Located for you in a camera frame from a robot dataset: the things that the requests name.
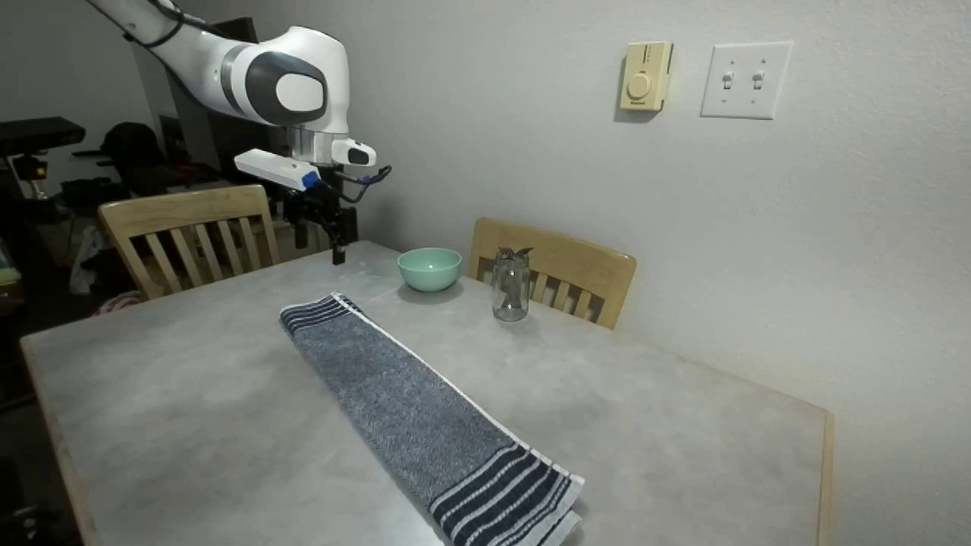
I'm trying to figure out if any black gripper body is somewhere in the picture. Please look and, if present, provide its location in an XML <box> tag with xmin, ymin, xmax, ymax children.
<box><xmin>284</xmin><ymin>185</ymin><xmax>360</xmax><ymax>247</ymax></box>

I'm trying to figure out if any grey towel with navy stripes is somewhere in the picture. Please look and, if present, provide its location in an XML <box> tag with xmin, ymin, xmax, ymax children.
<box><xmin>277</xmin><ymin>291</ymin><xmax>589</xmax><ymax>546</ymax></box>

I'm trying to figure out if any teal ceramic bowl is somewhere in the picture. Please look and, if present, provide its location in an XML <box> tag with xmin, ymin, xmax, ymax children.
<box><xmin>396</xmin><ymin>247</ymin><xmax>469</xmax><ymax>298</ymax></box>

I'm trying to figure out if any wooden chair with long slats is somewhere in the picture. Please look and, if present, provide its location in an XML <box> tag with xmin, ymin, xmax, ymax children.
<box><xmin>98</xmin><ymin>182</ymin><xmax>281</xmax><ymax>304</ymax></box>

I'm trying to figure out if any metal utensil in jar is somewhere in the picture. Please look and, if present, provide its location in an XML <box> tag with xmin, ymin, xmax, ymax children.
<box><xmin>496</xmin><ymin>244</ymin><xmax>538</xmax><ymax>316</ymax></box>

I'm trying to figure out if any clear glass jar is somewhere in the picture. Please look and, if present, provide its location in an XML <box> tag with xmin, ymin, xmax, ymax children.
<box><xmin>489</xmin><ymin>251</ymin><xmax>538</xmax><ymax>325</ymax></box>

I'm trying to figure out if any black bag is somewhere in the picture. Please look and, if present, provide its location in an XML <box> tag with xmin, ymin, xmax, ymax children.
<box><xmin>100</xmin><ymin>121</ymin><xmax>170</xmax><ymax>190</ymax></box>

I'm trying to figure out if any wooden chair with short slats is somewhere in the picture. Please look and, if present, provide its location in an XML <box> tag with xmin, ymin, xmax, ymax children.
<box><xmin>469</xmin><ymin>214</ymin><xmax>640</xmax><ymax>330</ymax></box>

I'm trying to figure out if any black padded bench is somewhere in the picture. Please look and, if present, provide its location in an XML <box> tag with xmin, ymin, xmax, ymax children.
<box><xmin>0</xmin><ymin>116</ymin><xmax>89</xmax><ymax>158</ymax></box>

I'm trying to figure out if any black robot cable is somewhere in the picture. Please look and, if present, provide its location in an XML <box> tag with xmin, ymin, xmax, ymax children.
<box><xmin>339</xmin><ymin>165</ymin><xmax>396</xmax><ymax>205</ymax></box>

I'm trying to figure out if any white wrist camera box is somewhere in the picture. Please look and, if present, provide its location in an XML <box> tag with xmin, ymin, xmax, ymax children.
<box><xmin>231</xmin><ymin>147</ymin><xmax>328</xmax><ymax>197</ymax></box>

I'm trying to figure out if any beige wall thermostat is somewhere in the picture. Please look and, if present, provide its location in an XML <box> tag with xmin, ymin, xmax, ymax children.
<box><xmin>615</xmin><ymin>41</ymin><xmax>677</xmax><ymax>116</ymax></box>

